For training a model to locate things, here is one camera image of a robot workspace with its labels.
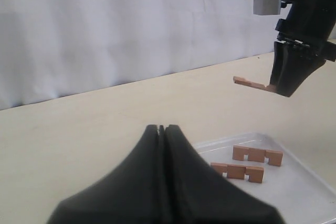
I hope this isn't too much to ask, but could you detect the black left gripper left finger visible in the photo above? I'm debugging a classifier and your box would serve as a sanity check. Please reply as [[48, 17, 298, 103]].
[[48, 125, 163, 223]]

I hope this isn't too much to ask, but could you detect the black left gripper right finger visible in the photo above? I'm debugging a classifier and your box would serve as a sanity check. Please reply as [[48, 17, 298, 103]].
[[164, 125, 284, 223]]

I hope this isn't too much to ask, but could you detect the notched wooden piece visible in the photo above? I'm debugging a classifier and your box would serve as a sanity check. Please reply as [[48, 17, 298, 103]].
[[210, 163, 264, 184], [232, 145, 284, 167], [233, 76, 276, 93]]

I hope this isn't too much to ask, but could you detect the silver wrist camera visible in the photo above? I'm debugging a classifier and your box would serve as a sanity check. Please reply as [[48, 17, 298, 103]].
[[253, 0, 282, 16]]

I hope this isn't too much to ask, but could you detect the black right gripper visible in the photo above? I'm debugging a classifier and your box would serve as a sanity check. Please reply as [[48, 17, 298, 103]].
[[269, 0, 335, 97]]

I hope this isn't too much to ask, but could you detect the white plastic tray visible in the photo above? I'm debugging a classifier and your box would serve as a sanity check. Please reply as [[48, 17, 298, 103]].
[[193, 133, 335, 223]]

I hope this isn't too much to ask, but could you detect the white backdrop curtain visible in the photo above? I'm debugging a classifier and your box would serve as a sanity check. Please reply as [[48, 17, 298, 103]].
[[1, 0, 278, 109]]

